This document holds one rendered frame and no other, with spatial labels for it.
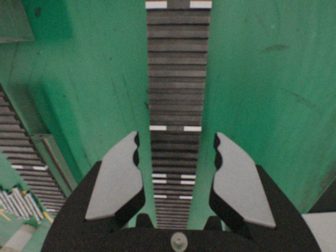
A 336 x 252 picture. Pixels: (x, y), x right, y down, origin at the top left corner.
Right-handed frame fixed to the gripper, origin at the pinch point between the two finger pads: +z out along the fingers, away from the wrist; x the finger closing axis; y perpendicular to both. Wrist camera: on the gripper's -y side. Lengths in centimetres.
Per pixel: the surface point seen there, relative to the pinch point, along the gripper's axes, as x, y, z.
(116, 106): -6.9, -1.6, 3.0
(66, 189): -17.0, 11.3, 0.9
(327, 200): 34.8, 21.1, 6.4
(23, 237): -37.0, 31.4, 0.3
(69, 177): -17.0, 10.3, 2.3
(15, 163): -21.0, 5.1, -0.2
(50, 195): -18.7, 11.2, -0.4
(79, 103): -11.5, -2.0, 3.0
